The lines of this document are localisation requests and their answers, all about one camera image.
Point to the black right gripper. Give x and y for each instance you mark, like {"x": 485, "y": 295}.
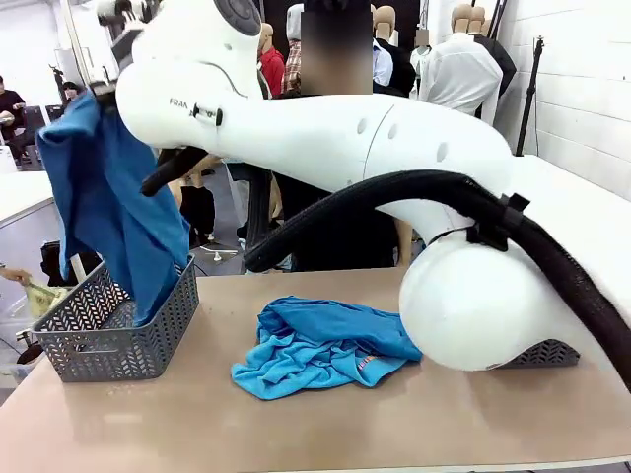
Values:
{"x": 125, "y": 49}

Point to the pale yellow cloth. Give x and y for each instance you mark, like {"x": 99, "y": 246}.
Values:
{"x": 44, "y": 300}

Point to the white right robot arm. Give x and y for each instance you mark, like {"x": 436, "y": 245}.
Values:
{"x": 320, "y": 138}

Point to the crouching bystander's hand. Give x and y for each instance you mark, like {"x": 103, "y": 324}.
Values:
{"x": 15, "y": 276}

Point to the bystander in black top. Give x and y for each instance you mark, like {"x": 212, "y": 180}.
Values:
{"x": 73, "y": 93}

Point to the bystander in black sweatshirt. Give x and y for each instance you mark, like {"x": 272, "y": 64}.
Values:
{"x": 12, "y": 106}

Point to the mannequin in red top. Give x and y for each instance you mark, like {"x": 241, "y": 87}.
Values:
{"x": 272, "y": 69}

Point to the mannequin in plaid shirt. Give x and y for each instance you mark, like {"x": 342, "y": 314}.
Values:
{"x": 294, "y": 64}

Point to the large clear plastic bin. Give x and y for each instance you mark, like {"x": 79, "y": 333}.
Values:
{"x": 15, "y": 325}

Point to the grey perforated plastic basket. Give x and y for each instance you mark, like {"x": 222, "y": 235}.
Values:
{"x": 547, "y": 355}
{"x": 113, "y": 355}

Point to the person in black t-shirt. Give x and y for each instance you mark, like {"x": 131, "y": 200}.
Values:
{"x": 340, "y": 236}

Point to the mannequin in open blue shirt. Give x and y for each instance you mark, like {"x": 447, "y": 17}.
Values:
{"x": 382, "y": 64}

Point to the mannequin in black jacket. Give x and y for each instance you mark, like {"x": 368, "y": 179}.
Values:
{"x": 404, "y": 69}

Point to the small distant mannequin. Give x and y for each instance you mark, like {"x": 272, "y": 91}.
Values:
{"x": 421, "y": 59}

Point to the light blue garment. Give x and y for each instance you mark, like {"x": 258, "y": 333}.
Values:
{"x": 296, "y": 364}

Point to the mannequin in white shirt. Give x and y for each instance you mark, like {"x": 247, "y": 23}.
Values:
{"x": 458, "y": 79}

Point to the mannequin in black coat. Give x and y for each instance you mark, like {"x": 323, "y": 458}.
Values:
{"x": 503, "y": 64}

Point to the black tripod stand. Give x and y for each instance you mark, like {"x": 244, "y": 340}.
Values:
{"x": 530, "y": 98}

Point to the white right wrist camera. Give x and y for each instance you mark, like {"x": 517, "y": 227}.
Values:
{"x": 118, "y": 10}

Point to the black metal frame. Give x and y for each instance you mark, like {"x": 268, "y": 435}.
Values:
{"x": 499, "y": 20}

